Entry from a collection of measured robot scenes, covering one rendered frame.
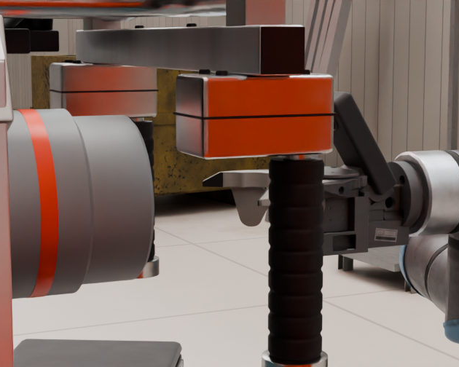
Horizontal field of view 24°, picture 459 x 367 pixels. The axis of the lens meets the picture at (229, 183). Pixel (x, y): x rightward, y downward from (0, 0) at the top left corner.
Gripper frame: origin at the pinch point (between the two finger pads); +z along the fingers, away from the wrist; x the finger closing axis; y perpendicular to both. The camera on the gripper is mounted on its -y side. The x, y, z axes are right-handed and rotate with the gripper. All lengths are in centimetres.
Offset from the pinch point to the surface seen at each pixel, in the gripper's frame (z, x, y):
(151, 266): 8.8, -2.1, 7.0
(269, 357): 11.6, -34.1, 6.5
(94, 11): 19.4, -21.6, -16.2
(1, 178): 31, -44, -8
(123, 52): 14.1, -11.3, -13.1
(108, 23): 12.4, -1.6, -15.6
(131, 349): -23, 107, 49
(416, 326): -156, 204, 83
